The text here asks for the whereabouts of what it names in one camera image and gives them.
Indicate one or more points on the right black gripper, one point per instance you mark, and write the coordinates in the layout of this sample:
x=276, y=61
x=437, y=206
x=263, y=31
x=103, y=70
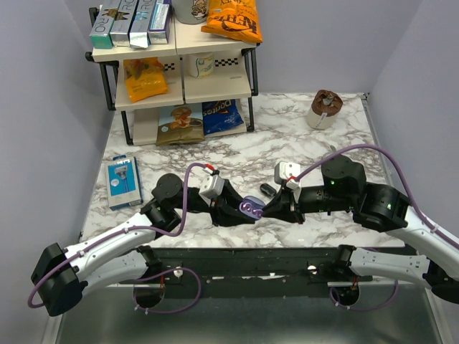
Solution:
x=283, y=206

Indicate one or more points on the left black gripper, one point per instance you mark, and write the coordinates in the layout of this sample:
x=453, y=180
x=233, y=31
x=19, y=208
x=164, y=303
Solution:
x=224, y=213

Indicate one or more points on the blue-purple earbud charging case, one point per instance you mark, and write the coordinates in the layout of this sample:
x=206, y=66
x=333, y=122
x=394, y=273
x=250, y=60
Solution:
x=256, y=202

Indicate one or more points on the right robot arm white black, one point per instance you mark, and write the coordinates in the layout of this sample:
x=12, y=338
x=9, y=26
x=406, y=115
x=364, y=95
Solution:
x=374, y=206

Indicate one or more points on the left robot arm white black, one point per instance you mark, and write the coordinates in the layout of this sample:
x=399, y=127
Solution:
x=63, y=276

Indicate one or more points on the black earbud charging case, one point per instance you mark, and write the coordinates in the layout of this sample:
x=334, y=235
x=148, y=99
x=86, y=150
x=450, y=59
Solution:
x=267, y=190

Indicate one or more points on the blue doritos bag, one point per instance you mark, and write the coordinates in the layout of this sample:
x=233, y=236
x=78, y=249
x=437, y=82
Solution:
x=220, y=116

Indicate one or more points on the brown chips bag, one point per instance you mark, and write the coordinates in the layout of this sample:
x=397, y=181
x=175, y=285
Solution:
x=180, y=124

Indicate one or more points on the blue razor package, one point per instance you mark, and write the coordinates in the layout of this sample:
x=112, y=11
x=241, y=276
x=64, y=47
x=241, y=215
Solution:
x=123, y=182

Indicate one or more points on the brown-topped white cup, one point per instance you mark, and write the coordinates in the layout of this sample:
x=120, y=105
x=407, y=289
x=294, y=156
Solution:
x=324, y=110

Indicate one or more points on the beige black shelf rack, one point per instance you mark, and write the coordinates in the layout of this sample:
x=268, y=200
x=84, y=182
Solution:
x=234, y=77

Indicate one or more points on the white patterned mug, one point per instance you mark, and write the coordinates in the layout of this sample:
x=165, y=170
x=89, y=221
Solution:
x=200, y=65

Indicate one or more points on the orange snack bag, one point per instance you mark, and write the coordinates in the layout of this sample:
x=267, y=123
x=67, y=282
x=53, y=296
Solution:
x=144, y=78

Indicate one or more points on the orange kettle chips bag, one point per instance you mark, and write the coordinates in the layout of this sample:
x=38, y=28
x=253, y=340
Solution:
x=234, y=19

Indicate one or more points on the purple white toothpaste box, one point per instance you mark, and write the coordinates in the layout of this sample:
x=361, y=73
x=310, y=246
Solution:
x=159, y=28

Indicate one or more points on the grey cartoon mug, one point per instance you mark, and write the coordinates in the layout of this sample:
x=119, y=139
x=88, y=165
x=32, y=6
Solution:
x=191, y=11

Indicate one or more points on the blue silver toothpaste box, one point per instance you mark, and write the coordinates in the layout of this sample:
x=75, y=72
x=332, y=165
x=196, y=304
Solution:
x=138, y=35

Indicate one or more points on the teal toothpaste box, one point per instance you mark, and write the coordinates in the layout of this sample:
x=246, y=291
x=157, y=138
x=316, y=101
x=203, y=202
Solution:
x=100, y=33

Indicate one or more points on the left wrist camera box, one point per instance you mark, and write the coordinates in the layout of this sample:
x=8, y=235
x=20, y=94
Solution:
x=211, y=187

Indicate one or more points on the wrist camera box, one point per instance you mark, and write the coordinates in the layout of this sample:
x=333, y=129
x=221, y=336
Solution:
x=286, y=173
x=211, y=187

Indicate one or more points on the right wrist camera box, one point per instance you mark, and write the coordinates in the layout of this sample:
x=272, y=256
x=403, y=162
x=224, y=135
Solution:
x=286, y=173

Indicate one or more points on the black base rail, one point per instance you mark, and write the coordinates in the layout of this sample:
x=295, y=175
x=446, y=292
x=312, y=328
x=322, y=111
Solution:
x=235, y=273

